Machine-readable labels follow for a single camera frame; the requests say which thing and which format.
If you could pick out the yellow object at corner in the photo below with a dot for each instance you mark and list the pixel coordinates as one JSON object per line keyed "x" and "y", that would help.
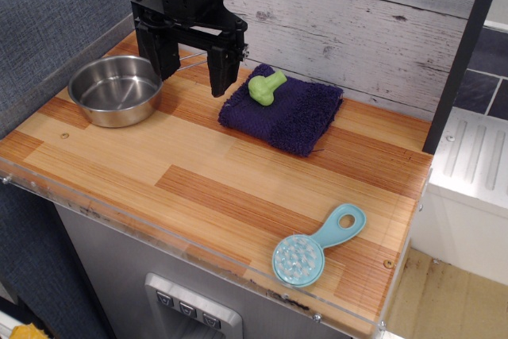
{"x": 27, "y": 332}

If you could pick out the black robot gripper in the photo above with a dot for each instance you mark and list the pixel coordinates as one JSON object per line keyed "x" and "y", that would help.
{"x": 161, "y": 25}

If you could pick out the stainless steel bowl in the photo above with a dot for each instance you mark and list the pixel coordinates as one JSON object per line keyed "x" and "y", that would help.
{"x": 116, "y": 91}

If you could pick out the light blue brush spoon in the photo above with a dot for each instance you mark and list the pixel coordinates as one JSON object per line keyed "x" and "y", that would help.
{"x": 299, "y": 259}

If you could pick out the purple folded towel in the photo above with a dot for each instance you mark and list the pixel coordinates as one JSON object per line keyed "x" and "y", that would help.
{"x": 299, "y": 116}

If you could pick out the grey control panel with buttons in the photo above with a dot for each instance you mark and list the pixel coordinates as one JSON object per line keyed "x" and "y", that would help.
{"x": 182, "y": 313}

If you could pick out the white ribbed sink unit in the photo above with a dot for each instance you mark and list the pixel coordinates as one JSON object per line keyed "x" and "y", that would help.
{"x": 462, "y": 216}

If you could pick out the black vertical post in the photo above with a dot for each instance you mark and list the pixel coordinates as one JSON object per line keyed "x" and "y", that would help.
{"x": 460, "y": 63}

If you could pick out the green toy broccoli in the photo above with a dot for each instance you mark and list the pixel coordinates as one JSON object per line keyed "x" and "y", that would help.
{"x": 261, "y": 89}

